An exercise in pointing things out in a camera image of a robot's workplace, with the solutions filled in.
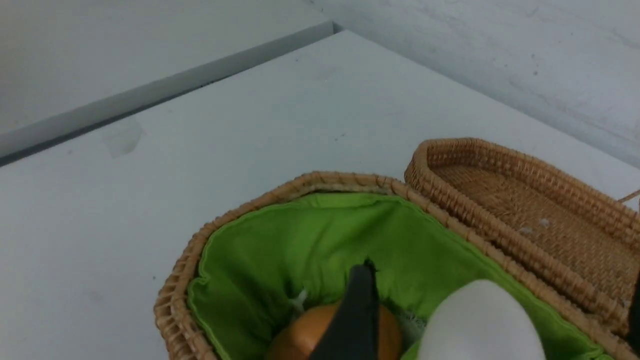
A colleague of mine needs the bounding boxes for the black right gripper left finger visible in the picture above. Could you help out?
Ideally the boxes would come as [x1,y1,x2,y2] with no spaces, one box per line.
[309,260,381,360]

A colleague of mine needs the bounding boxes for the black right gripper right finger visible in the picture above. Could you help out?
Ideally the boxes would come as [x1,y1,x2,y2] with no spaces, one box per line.
[627,275,640,356]

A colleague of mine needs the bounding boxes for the orange-brown toy potato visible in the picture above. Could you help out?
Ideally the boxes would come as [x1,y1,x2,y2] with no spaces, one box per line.
[265,300,403,360]

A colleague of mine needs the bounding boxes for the white toy radish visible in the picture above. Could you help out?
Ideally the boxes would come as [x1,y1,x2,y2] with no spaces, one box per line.
[414,279,546,360]

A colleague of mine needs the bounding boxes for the woven rattan basket lid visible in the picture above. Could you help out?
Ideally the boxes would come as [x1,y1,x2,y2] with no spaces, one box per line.
[404,137,640,337]

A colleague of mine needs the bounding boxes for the green fabric basket liner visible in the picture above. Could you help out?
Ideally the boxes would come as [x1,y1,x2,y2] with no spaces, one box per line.
[187,193,610,360]

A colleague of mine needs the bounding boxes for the woven rattan basket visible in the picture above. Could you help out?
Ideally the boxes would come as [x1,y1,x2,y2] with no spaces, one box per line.
[154,172,639,360]

